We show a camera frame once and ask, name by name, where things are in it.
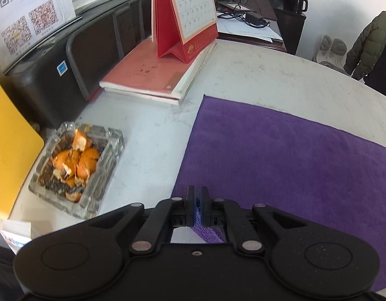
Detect red book stack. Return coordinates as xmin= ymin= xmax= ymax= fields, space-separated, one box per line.
xmin=99 ymin=39 xmax=217 ymax=105

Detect black power adapter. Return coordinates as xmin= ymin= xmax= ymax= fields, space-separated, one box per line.
xmin=245 ymin=12 xmax=268 ymax=27

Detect white papers on desk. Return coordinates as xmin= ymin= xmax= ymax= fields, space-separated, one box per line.
xmin=217 ymin=18 xmax=283 ymax=42

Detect dark wooden desk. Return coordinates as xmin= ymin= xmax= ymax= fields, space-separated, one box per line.
xmin=216 ymin=0 xmax=287 ymax=52

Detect white card box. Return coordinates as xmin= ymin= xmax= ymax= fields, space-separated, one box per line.
xmin=1 ymin=219 xmax=33 ymax=254

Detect black water dispenser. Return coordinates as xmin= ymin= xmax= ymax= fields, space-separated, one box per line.
xmin=270 ymin=0 xmax=309 ymax=55

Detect yellow folder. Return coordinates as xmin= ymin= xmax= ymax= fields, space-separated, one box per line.
xmin=0 ymin=85 xmax=44 ymax=219

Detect QR code sign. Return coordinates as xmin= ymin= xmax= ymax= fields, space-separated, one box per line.
xmin=0 ymin=0 xmax=75 ymax=70

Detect purple towel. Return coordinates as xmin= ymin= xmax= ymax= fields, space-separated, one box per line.
xmin=173 ymin=97 xmax=386 ymax=290

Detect green puffer jacket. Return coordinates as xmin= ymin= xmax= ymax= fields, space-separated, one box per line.
xmin=343 ymin=11 xmax=386 ymax=80

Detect glass ashtray with peels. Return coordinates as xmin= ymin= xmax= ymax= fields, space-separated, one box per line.
xmin=29 ymin=122 xmax=125 ymax=219

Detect grey slippers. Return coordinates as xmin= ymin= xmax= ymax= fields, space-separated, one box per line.
xmin=313 ymin=35 xmax=347 ymax=74

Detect red desk calendar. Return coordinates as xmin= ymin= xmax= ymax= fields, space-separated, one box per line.
xmin=152 ymin=0 xmax=218 ymax=63

